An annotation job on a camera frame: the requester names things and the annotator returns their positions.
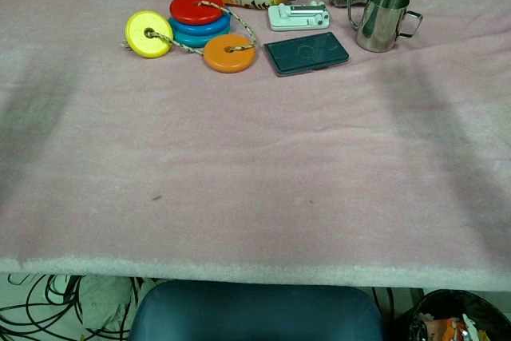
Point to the pink fleece table cloth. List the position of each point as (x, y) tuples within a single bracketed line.
[(239, 149)]

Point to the orange toy disc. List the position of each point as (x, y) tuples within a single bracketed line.
[(227, 57)]

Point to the dark teal flip case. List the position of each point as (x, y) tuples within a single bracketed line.
[(305, 53)]

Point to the light blue toy disc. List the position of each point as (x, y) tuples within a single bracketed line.
[(191, 39)]

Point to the white phone stand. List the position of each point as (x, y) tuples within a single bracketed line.
[(297, 17)]

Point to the red toy disc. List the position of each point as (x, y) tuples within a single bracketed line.
[(191, 9)]

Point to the yellow toy disc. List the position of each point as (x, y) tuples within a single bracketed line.
[(139, 35)]

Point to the blue chair seat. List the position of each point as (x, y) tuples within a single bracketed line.
[(255, 313)]

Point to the silver steel pitcher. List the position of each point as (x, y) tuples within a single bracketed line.
[(382, 21)]

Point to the black trash bin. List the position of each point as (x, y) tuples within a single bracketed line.
[(455, 317)]

